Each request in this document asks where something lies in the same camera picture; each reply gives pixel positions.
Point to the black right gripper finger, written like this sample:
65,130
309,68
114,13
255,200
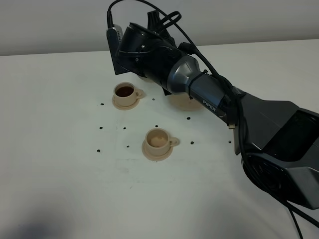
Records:
155,23

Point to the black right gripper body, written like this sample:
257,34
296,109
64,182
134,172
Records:
148,55

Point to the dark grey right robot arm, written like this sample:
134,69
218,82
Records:
278,141

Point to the beige teapot saucer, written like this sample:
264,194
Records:
184,103

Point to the beige far teacup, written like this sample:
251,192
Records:
126,94

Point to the beige teacup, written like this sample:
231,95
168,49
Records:
126,94
159,142

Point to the beige far cup saucer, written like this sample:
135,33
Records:
124,107

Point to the beige cup saucer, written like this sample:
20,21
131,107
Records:
154,157
124,107

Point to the beige near teacup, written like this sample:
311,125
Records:
159,142

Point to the beige near cup saucer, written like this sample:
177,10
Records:
154,157

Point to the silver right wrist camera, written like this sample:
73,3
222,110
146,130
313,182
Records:
114,36

